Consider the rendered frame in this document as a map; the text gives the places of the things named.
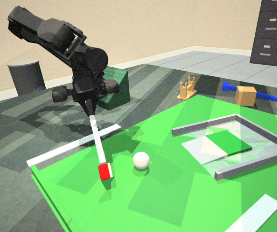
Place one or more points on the white golf ball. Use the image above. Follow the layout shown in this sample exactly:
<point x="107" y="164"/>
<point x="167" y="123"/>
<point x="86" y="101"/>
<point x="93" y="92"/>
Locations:
<point x="141" y="160"/>

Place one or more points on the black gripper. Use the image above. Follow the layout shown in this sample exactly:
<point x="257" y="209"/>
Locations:
<point x="60" y="94"/>

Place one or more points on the green putting mat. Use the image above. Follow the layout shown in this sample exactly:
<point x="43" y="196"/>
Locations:
<point x="174" y="193"/>

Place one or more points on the tan cardboard box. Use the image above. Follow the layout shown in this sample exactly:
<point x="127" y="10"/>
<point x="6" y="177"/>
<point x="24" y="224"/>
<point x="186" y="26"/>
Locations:
<point x="245" y="96"/>

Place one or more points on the white flat bar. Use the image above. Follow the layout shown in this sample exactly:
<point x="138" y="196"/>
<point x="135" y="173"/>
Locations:
<point x="70" y="146"/>
<point x="253" y="219"/>

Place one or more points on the red putter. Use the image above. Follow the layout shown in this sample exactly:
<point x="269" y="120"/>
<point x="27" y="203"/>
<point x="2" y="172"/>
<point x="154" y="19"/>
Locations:
<point x="104" y="168"/>

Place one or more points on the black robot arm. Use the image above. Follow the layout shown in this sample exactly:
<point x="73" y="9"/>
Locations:
<point x="56" y="36"/>

